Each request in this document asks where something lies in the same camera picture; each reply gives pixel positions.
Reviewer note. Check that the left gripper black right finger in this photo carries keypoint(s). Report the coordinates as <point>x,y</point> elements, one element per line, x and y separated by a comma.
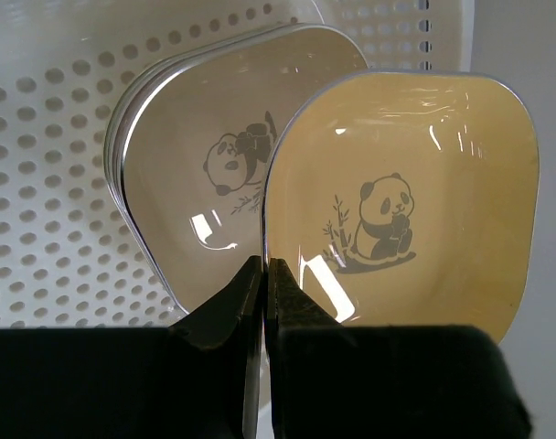
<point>331,381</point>

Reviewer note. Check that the yellow panda plate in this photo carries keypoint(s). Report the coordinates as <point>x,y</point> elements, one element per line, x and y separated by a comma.
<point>406,199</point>

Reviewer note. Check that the brown panda plate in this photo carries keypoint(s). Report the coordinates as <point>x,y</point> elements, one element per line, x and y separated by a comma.
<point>146,85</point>

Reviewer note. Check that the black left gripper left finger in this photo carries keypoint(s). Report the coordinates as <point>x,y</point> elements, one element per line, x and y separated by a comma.
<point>198,378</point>

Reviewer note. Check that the white perforated plastic bin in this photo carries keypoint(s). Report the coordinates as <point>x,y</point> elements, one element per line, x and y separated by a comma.
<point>66,257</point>

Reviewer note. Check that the cream panda plate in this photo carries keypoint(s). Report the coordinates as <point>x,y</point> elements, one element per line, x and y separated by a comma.
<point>195,164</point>

